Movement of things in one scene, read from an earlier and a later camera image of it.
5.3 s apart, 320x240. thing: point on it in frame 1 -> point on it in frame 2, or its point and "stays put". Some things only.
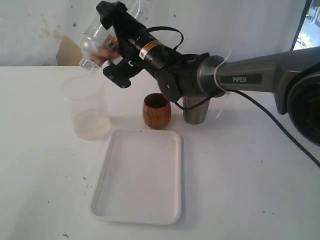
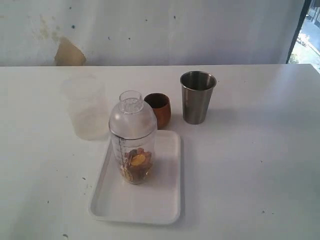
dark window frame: (305, 12) stays put
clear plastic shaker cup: (140, 9) -> (136, 157)
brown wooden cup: (156, 111) stays put
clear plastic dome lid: (98, 45) -> (132, 118)
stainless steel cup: (197, 114) stays put
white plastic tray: (139, 180) stays put
